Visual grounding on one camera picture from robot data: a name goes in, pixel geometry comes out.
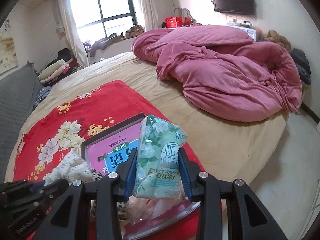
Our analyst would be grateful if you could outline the leopard print cloth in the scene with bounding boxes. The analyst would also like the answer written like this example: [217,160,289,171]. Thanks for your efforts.
[90,169,127,220]

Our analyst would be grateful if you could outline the red tissue pack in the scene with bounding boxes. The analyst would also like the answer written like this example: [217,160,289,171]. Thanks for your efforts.
[52,148,72,170]

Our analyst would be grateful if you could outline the pink book in tray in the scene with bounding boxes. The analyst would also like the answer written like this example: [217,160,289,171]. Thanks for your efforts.
[84,123,140,176]

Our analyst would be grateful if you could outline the dark shallow box tray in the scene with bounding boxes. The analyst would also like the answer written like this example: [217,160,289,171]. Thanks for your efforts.
[81,113,199,239]

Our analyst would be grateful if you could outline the beige bed sheet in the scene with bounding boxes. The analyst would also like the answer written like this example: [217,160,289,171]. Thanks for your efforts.
[5,53,289,183]

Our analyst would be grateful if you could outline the blue patterned pillow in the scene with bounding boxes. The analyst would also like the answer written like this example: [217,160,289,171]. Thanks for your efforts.
[33,86,52,109]

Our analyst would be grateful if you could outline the grey quilted headboard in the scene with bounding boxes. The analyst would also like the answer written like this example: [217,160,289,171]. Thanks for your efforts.
[0,62,43,182]

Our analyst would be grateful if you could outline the folded blankets stack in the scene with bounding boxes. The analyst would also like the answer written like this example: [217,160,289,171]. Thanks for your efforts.
[38,48,78,87]

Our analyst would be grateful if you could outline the clothes on window sill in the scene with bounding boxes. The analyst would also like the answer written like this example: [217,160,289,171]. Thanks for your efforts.
[83,24,144,57]

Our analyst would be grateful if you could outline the pink quilted duvet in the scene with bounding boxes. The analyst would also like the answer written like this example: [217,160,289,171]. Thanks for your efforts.
[132,25,302,122]

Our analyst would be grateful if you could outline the left white curtain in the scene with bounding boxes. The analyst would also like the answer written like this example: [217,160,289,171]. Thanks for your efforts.
[52,0,89,69]

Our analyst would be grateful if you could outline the white curtain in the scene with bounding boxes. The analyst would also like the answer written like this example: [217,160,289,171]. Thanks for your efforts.
[52,0,89,69]
[136,0,158,31]

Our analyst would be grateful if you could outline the dark clothes pile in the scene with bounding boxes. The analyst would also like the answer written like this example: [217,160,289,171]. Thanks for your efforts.
[290,48,311,86]

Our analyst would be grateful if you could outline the brown clothes pile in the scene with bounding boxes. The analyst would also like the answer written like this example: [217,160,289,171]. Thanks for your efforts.
[259,30,292,52]

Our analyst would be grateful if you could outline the white cabinet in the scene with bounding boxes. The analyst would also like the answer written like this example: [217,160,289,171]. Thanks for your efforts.
[227,25,257,41]

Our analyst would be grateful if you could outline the window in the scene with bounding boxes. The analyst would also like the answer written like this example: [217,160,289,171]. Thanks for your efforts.
[71,0,137,44]

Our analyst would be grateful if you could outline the red gift bags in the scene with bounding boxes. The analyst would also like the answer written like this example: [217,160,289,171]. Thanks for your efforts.
[163,7,197,28]

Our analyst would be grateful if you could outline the right white curtain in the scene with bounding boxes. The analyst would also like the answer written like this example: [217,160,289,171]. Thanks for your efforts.
[136,0,158,31]

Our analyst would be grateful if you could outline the wall painting panels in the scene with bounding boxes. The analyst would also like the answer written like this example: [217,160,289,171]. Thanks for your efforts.
[0,19,18,74]

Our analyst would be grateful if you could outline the black wall television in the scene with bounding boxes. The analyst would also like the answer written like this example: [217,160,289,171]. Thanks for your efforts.
[213,0,255,15]

